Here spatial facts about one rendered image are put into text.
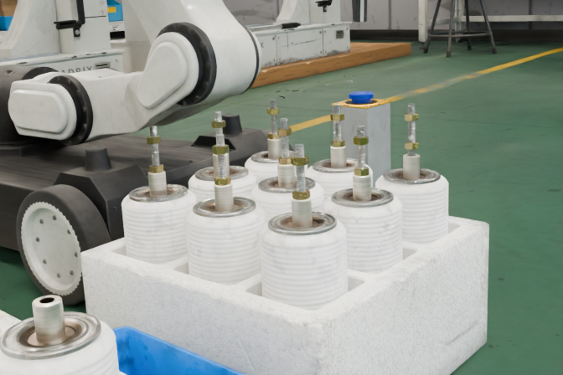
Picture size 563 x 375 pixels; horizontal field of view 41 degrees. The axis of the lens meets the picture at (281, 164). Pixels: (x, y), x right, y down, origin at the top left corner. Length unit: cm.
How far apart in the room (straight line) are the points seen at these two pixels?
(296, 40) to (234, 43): 297
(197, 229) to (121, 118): 62
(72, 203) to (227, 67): 34
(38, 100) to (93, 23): 177
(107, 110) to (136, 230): 56
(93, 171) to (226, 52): 30
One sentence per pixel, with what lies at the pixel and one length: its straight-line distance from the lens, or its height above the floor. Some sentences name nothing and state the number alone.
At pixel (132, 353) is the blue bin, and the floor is 9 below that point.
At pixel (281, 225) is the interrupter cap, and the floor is 25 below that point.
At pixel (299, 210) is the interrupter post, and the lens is 81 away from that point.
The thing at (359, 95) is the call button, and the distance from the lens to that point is 123.
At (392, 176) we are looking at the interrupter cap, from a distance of 101.
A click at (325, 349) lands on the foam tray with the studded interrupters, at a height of 15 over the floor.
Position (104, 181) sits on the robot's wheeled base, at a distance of 129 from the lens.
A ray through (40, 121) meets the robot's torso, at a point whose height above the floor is 26.
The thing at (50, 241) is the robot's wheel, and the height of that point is 11.
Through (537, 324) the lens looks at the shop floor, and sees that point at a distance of 121.
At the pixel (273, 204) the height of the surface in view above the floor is 24.
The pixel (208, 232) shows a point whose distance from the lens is 87.
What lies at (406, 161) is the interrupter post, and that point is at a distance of 100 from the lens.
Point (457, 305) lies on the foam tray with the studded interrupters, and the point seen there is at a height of 9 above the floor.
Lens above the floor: 51
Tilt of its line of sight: 13 degrees down
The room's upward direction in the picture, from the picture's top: 3 degrees counter-clockwise
